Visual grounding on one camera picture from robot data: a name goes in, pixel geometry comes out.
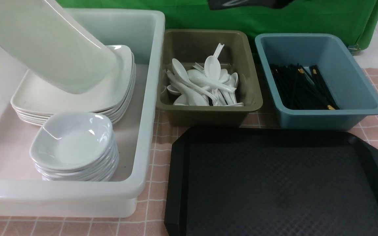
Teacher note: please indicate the olive green plastic bin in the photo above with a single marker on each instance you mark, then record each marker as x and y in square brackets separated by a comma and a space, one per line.
[191, 46]

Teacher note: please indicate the black serving tray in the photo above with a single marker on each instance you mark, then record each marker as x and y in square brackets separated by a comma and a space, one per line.
[271, 182]

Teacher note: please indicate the pile of black chopsticks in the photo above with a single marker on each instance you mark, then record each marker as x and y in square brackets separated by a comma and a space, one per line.
[302, 88]

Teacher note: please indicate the green backdrop cloth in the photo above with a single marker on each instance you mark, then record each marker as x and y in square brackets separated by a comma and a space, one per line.
[353, 21]

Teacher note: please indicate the pink checkered tablecloth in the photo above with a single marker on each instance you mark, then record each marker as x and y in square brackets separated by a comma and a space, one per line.
[148, 217]

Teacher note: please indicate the stack of white square plates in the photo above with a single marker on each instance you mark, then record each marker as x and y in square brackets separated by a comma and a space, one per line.
[34, 95]

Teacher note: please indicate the pile of white soup spoons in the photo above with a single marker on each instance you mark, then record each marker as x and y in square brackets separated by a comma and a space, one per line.
[202, 85]

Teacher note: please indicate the blue plastic bin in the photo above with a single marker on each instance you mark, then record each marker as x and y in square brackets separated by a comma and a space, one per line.
[351, 89]

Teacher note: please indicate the stack of small white bowls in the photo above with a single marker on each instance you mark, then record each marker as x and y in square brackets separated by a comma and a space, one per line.
[76, 146]

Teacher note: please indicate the white square rice plate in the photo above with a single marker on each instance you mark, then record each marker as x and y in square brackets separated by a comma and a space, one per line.
[47, 40]

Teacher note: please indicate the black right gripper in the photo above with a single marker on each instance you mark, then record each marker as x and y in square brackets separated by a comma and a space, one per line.
[230, 4]

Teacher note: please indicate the large white plastic tub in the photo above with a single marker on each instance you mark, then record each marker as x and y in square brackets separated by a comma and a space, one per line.
[23, 192]

